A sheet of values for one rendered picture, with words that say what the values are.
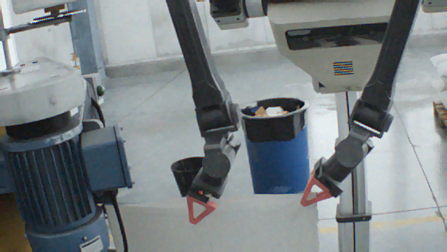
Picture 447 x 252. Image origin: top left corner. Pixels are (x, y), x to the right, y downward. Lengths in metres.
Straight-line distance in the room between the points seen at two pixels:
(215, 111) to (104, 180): 0.32
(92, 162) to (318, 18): 0.79
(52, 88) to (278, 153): 2.66
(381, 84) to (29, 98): 0.64
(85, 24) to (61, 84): 9.03
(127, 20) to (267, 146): 6.72
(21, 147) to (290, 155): 2.69
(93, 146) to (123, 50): 9.03
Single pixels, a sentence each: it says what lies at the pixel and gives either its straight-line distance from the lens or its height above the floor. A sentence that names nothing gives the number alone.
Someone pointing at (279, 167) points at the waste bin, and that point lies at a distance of 3.39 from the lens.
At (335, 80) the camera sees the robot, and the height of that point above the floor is 1.17.
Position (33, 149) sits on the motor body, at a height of 1.32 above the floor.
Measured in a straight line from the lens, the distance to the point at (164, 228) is 1.21.
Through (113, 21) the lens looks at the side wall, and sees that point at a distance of 9.86.
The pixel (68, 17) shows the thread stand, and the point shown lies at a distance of 0.98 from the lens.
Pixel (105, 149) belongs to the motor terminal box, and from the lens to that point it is 0.85.
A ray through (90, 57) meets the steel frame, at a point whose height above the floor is 0.49.
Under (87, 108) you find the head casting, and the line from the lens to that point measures 1.33.
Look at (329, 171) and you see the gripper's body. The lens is 1.10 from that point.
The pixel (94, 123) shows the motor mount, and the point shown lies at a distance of 0.94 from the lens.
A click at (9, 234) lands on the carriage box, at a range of 1.02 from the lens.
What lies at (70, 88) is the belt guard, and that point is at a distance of 0.82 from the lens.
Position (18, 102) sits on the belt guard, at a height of 1.40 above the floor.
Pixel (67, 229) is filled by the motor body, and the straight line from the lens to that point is 0.88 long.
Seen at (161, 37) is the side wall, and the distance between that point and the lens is 9.57.
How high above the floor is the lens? 1.52
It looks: 14 degrees down
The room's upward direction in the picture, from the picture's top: 8 degrees counter-clockwise
